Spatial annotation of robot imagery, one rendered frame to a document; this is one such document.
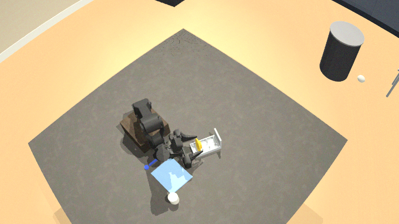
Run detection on white dish rack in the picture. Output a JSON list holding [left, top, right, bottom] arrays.
[[190, 129, 221, 157]]

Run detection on white cylinder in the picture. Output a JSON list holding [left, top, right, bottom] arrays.
[[168, 192, 179, 205]]

